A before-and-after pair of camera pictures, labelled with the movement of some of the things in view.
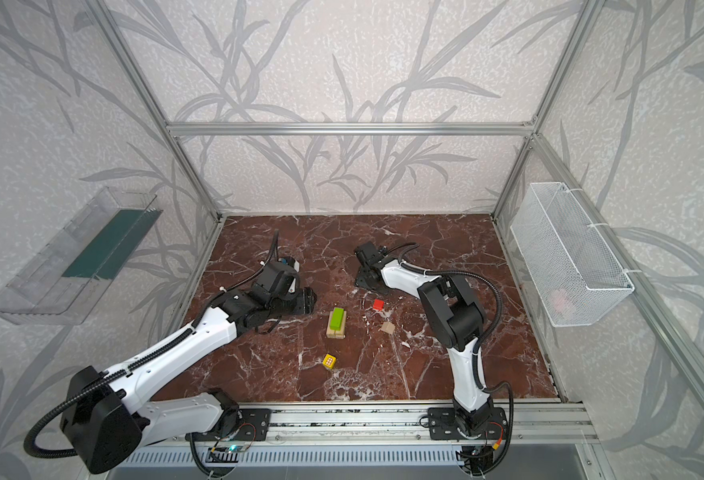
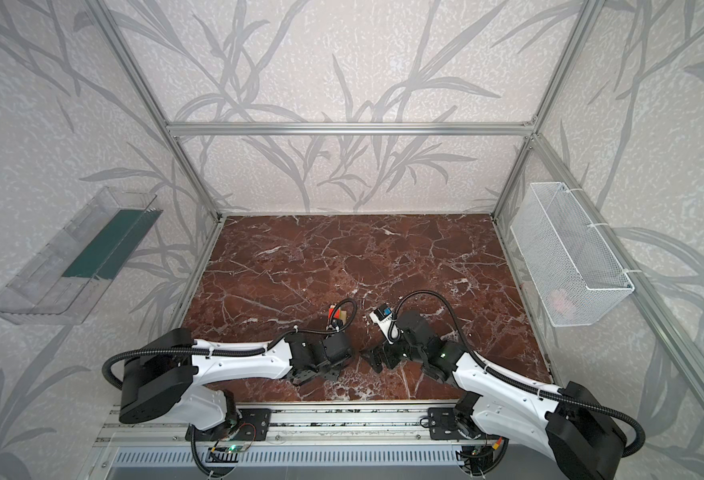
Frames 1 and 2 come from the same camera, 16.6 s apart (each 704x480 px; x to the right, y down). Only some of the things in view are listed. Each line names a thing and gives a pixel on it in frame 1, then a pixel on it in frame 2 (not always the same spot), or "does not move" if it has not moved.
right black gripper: (365, 271) → (385, 353)
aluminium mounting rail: (541, 422) does not move
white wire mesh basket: (575, 279) does not move
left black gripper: (303, 300) → (340, 352)
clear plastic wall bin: (59, 284) does not move
